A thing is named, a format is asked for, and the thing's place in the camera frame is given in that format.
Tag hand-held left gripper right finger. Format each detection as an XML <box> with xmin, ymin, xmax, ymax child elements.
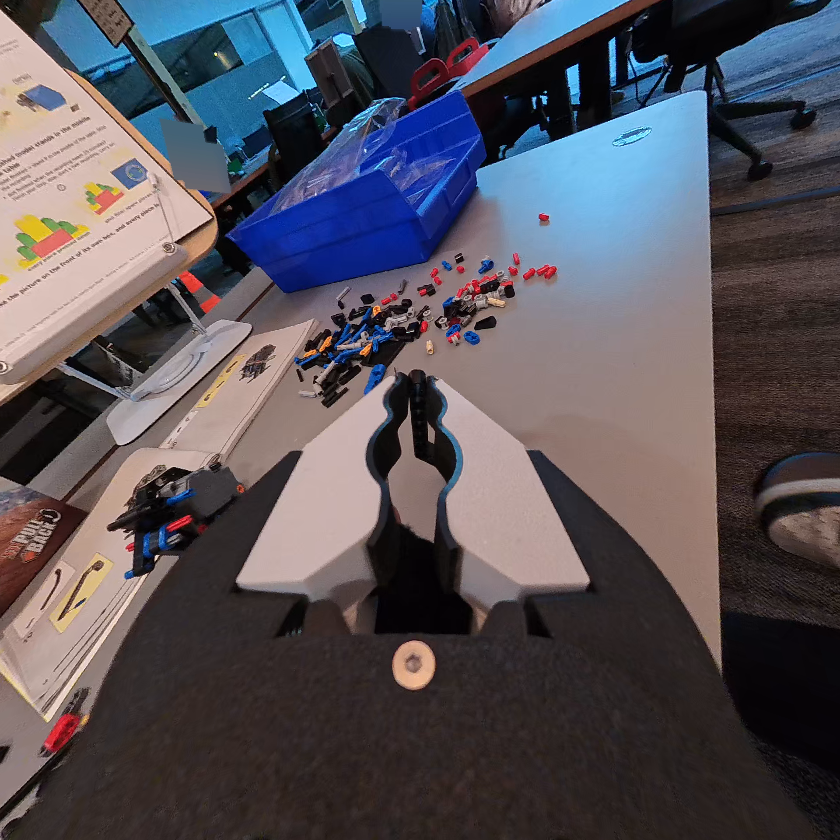
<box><xmin>427</xmin><ymin>375</ymin><xmax>592</xmax><ymax>634</ymax></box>

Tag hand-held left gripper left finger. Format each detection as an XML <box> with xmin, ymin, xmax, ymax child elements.
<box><xmin>235</xmin><ymin>374</ymin><xmax>408</xmax><ymax>632</ymax></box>

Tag partly built lego model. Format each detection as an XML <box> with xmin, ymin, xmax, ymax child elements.
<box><xmin>107</xmin><ymin>461</ymin><xmax>245</xmax><ymax>580</ymax></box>

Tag black lego beam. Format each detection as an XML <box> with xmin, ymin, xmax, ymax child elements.
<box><xmin>407</xmin><ymin>369</ymin><xmax>439</xmax><ymax>468</ymax></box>

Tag pile of lego pieces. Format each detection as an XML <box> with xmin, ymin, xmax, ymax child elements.
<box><xmin>293</xmin><ymin>249</ymin><xmax>559</xmax><ymax>409</ymax></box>

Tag open lego instruction booklet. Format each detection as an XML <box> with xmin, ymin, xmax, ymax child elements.
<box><xmin>0</xmin><ymin>318</ymin><xmax>320</xmax><ymax>723</ymax></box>

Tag lego set box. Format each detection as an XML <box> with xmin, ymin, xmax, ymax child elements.
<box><xmin>0</xmin><ymin>486</ymin><xmax>89</xmax><ymax>618</ymax></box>

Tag red and black lego piece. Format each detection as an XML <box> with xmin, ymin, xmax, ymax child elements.
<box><xmin>38</xmin><ymin>686</ymin><xmax>93</xmax><ymax>757</ymax></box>

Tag white metal stand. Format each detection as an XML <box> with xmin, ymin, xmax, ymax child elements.
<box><xmin>56</xmin><ymin>282</ymin><xmax>253</xmax><ymax>447</ymax></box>

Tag orange striped object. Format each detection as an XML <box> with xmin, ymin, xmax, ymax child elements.
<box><xmin>177</xmin><ymin>269</ymin><xmax>223</xmax><ymax>315</ymax></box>

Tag blue plastic bin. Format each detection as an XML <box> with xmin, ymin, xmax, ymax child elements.
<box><xmin>226</xmin><ymin>91</ymin><xmax>488</xmax><ymax>294</ymax></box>

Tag person's shoe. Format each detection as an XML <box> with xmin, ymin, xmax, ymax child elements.
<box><xmin>755</xmin><ymin>453</ymin><xmax>840</xmax><ymax>568</ymax></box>

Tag person's leg in dark pants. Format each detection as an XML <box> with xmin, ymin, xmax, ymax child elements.
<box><xmin>722</xmin><ymin>613</ymin><xmax>840</xmax><ymax>775</ymax></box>

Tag clear plastic bags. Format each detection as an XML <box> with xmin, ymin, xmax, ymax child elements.
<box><xmin>269</xmin><ymin>98</ymin><xmax>473</xmax><ymax>214</ymax></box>

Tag black mesh chair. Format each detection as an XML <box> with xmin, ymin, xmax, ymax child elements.
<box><xmin>264</xmin><ymin>92</ymin><xmax>327</xmax><ymax>179</ymax></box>

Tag white instruction sheet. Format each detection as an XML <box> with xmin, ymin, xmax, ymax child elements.
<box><xmin>0</xmin><ymin>10</ymin><xmax>214</xmax><ymax>385</ymax></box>

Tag red plastic basket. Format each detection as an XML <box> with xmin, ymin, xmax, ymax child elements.
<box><xmin>446</xmin><ymin>38</ymin><xmax>490</xmax><ymax>76</ymax></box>
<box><xmin>408</xmin><ymin>58</ymin><xmax>460</xmax><ymax>109</ymax></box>

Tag grey table with wooden edge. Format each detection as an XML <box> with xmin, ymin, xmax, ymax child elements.
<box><xmin>453</xmin><ymin>0</ymin><xmax>664</xmax><ymax>99</ymax></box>

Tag black office chair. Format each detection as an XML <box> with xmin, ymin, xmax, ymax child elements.
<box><xmin>630</xmin><ymin>0</ymin><xmax>829</xmax><ymax>182</ymax></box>

